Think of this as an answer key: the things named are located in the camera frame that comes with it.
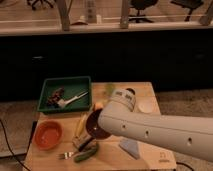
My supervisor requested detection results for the dark purple bowl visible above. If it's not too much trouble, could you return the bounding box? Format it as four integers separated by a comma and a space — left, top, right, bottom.
86, 109, 110, 139

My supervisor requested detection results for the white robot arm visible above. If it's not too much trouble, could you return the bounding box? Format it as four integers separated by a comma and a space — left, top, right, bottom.
98, 88, 213, 162

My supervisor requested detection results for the green translucent cup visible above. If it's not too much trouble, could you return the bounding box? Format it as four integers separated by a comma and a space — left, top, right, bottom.
105, 83, 115, 96

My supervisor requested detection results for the orange fruit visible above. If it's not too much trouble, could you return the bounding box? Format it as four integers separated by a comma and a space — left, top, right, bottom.
93, 102, 104, 111

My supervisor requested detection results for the grey metal cup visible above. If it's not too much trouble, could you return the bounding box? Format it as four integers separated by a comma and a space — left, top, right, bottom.
126, 88, 135, 95

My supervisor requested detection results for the green plastic tray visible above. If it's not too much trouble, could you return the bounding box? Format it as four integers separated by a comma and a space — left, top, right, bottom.
37, 76, 92, 114

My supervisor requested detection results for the white paper cup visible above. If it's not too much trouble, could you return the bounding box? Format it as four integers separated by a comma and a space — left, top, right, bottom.
138, 102, 154, 113

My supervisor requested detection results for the white brush in tray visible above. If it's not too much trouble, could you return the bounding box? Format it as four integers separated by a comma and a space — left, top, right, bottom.
57, 92, 87, 108

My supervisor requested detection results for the blue folded cloth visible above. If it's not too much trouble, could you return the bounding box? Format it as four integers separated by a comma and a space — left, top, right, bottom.
119, 138, 140, 159

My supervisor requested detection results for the green cucumber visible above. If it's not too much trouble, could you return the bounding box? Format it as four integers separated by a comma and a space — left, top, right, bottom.
73, 143, 99, 163

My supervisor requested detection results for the orange bowl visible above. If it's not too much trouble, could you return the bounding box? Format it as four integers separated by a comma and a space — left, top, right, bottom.
34, 121, 63, 150

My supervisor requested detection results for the silver fork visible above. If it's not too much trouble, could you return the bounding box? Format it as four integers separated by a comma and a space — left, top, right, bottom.
58, 151, 78, 160

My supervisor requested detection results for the black office chair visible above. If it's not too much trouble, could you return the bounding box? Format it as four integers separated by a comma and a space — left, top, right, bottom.
129, 0, 158, 23
171, 0, 204, 22
26, 0, 54, 11

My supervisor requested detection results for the black office chair left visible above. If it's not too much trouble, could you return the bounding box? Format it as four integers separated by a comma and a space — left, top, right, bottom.
26, 0, 54, 11

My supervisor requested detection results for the black office chair right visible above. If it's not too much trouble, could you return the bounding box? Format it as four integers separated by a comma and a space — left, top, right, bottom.
171, 0, 204, 22

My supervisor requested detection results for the black cable right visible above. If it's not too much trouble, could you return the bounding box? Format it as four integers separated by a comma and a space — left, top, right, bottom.
175, 161, 196, 171

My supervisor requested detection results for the black cable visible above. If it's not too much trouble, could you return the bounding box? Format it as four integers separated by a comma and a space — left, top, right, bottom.
0, 118, 33, 171
175, 161, 196, 171

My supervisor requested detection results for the black cable left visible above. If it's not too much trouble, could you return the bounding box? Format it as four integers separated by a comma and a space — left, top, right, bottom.
0, 118, 33, 171

